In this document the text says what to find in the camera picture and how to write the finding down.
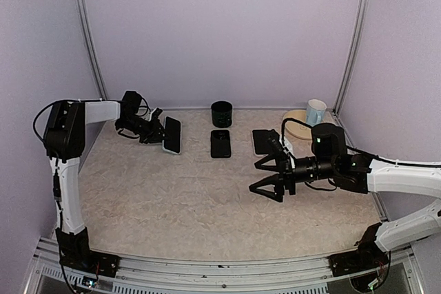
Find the pink phone case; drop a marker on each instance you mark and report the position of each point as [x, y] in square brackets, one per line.
[260, 142]

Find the light blue mug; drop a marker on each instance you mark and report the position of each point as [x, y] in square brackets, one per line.
[315, 112]

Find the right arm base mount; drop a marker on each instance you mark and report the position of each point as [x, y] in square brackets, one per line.
[356, 261]

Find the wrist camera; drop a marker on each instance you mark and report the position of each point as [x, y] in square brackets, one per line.
[153, 114]
[276, 146]

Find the dark green cup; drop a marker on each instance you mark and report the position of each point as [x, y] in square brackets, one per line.
[221, 114]

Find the light blue phone case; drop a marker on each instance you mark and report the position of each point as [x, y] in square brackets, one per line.
[172, 151]

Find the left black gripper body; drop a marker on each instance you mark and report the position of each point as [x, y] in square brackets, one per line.
[146, 129]

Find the aluminium frame post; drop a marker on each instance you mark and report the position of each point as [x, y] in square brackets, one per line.
[91, 50]
[352, 56]

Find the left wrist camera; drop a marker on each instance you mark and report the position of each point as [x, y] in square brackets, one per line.
[153, 114]

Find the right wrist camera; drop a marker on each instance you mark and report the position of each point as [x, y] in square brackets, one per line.
[276, 146]

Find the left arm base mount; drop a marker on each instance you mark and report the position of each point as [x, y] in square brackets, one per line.
[99, 263]

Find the right aluminium frame post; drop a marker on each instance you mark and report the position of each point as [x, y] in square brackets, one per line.
[352, 56]

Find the left aluminium frame post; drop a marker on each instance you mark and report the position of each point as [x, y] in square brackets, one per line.
[91, 50]

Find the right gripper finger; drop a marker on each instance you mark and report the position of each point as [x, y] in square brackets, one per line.
[267, 163]
[271, 187]

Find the black phone case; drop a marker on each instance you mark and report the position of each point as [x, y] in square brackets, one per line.
[220, 144]

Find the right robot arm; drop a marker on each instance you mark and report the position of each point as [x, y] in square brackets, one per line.
[356, 171]

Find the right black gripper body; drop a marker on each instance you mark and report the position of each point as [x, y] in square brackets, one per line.
[288, 175]

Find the beige round plate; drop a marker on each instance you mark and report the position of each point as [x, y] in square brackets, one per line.
[296, 129]

